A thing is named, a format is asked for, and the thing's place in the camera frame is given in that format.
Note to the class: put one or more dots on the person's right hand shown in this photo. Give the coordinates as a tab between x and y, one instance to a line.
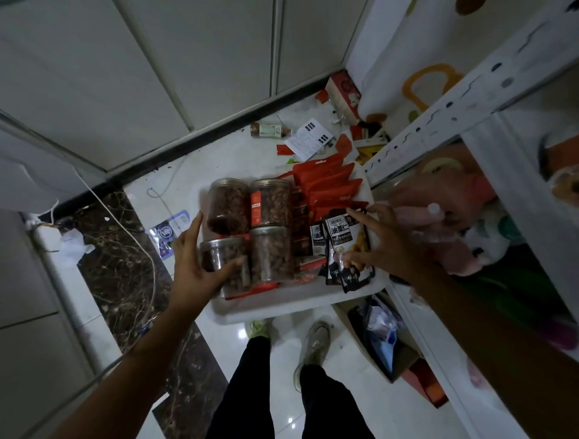
396	248

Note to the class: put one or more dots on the person's left hand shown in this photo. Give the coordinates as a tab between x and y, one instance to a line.
190	276

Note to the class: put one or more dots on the person's left thumb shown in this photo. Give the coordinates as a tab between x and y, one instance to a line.
228	270

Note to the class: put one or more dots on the person's right thumb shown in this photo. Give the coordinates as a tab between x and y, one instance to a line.
355	260

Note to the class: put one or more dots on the person's right middle finger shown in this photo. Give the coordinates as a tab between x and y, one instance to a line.
383	210

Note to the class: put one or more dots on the clear jar of nuts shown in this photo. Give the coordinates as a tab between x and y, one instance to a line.
224	255
272	255
227	206

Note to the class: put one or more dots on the black snack packet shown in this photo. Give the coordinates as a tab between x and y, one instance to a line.
317	237
343	235

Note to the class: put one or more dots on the person's right forearm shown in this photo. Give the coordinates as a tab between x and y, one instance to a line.
493	348

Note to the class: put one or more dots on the person's left forearm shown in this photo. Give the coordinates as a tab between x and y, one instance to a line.
131	375

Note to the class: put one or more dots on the stack of red packets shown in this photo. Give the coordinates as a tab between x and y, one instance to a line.
330	185

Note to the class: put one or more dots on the yellow small box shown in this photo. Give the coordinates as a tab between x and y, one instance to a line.
368	151

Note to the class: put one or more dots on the person's left shoe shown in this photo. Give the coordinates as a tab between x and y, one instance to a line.
259	329

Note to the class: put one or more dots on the person's shoe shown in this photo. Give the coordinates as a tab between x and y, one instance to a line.
259	329
314	346

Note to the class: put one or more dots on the pink plush toy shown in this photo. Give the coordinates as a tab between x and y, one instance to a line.
448	190

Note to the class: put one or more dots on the white plastic tray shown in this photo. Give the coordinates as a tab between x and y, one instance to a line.
289	303

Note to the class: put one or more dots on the blue printed packet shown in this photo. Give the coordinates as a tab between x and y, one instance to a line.
168	233

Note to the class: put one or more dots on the blue plastic bag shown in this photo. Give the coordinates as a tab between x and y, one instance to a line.
384	330

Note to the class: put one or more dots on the clear jar with red label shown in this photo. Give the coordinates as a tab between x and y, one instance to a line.
271	203

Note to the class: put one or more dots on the person's right shoe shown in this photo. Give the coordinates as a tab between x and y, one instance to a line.
314	346

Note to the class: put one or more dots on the white printed paper leaflet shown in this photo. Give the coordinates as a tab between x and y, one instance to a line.
309	139

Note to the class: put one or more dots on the brown cardboard box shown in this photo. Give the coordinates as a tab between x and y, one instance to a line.
402	357

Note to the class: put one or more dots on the white green plush toy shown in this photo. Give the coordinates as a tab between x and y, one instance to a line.
493	239

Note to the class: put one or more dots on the red and white carton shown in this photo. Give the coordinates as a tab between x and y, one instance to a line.
344	96

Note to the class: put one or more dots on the person's left leg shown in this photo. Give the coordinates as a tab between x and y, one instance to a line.
246	393

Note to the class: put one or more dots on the person's leg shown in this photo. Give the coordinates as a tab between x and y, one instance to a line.
332	407
246	393

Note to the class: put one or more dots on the small bottle with green label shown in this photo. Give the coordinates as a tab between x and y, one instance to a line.
267	130

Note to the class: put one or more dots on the red flat box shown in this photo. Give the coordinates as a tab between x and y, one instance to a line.
427	382

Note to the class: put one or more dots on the person's right leg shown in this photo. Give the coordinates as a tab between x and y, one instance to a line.
332	407

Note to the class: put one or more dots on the white crumpled tissue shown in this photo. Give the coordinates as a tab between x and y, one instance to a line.
74	242

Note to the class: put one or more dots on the white patterned sheet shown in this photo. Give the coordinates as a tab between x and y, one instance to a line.
407	40

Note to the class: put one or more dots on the white metal shelf rack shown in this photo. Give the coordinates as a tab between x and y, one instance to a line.
506	72

